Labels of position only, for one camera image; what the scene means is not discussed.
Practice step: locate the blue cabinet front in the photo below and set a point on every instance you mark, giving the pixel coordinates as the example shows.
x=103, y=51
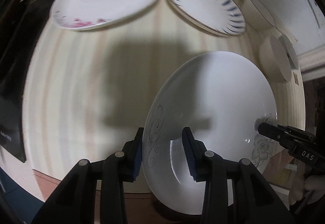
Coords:
x=23, y=204

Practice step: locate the white gloved hand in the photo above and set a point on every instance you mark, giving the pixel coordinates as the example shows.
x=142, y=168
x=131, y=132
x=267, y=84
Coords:
x=300, y=184

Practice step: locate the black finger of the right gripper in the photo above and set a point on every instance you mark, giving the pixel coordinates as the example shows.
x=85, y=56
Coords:
x=287, y=136

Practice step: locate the plain white bowl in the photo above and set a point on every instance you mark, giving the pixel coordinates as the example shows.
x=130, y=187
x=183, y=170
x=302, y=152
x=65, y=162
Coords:
x=274, y=61

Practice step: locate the white bowl blue rim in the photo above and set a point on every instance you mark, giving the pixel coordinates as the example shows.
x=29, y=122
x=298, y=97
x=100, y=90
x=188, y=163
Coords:
x=290, y=52

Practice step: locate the white plate grey swirl pattern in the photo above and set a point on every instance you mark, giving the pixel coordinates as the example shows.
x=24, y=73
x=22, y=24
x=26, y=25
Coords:
x=222, y=97

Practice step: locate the white bowl dark rim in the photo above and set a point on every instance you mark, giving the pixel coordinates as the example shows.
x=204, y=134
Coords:
x=257, y=15

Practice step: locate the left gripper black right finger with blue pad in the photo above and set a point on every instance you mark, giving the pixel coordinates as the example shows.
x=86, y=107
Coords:
x=235, y=192

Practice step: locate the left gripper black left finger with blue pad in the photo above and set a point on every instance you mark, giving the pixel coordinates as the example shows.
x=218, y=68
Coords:
x=73, y=200

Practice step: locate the black induction cooktop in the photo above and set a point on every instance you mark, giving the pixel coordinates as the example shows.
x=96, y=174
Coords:
x=21, y=27

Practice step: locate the white plate blue stripes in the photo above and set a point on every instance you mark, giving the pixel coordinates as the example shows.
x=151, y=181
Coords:
x=219, y=17

